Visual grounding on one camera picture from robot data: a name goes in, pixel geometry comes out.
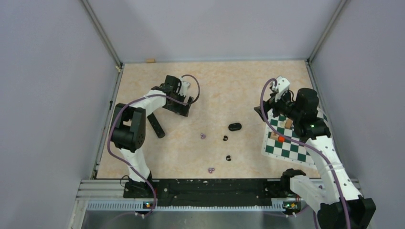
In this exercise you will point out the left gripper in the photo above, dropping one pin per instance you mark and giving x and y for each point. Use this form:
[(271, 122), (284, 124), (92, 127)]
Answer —
[(181, 109)]

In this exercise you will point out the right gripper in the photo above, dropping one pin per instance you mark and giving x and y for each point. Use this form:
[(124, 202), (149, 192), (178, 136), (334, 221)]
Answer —
[(271, 103)]

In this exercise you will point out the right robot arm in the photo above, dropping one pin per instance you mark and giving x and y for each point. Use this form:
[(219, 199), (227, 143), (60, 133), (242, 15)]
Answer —
[(338, 204)]

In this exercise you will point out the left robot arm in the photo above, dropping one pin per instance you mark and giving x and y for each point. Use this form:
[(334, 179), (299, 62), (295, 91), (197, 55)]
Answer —
[(128, 130)]

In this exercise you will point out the black earbud charging case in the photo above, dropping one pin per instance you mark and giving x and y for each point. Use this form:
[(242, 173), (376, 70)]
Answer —
[(235, 126)]

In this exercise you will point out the brown wooden block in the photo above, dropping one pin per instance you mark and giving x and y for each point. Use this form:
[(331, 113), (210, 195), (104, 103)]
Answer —
[(288, 124)]

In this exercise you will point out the wooden letter cube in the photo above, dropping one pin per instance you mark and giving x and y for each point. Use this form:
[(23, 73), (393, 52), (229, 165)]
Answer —
[(274, 136)]

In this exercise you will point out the small orange red block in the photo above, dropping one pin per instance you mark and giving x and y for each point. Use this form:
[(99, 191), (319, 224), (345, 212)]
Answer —
[(281, 139)]

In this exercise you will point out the black rectangular bar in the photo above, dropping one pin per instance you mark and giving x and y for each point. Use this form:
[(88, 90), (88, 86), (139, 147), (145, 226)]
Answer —
[(156, 126)]

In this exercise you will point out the green white chessboard mat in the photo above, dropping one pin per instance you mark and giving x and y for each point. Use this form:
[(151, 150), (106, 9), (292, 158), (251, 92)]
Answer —
[(287, 151)]

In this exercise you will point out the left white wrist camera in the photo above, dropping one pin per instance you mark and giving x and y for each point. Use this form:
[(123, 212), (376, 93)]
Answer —
[(184, 87)]

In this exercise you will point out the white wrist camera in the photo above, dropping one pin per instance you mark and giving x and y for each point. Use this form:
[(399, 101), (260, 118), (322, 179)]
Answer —
[(280, 87), (184, 87)]

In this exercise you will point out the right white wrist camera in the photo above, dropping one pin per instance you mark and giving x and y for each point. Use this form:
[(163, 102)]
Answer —
[(280, 87)]

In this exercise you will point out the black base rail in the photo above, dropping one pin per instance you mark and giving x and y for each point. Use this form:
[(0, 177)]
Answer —
[(215, 194)]

